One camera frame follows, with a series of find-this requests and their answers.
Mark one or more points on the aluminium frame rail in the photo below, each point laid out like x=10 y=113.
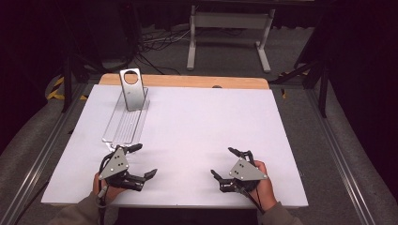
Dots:
x=37 y=165
x=341 y=156

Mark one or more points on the clear plastic packaging box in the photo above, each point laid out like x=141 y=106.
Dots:
x=125 y=125

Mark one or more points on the white table mat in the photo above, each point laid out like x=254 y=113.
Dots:
x=187 y=140

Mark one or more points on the person's right hand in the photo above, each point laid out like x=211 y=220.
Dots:
x=266 y=193

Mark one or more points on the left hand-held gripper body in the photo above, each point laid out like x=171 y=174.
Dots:
x=115 y=165

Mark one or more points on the wooden table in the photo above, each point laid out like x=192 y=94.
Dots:
x=187 y=80

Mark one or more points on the yellow black floor tape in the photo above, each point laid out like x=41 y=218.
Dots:
x=58 y=82

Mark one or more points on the black tripod stand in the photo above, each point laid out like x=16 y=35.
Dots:
x=67 y=84
x=324 y=93

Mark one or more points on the black curtain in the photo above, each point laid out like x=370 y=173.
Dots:
x=28 y=62
x=363 y=78

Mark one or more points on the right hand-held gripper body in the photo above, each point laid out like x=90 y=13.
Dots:
x=245 y=172

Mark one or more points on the person's left hand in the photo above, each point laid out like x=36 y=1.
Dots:
x=112 y=191

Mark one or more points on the white metal stand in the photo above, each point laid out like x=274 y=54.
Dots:
x=231 y=20

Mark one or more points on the grey phone case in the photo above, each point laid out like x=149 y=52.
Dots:
x=134 y=97

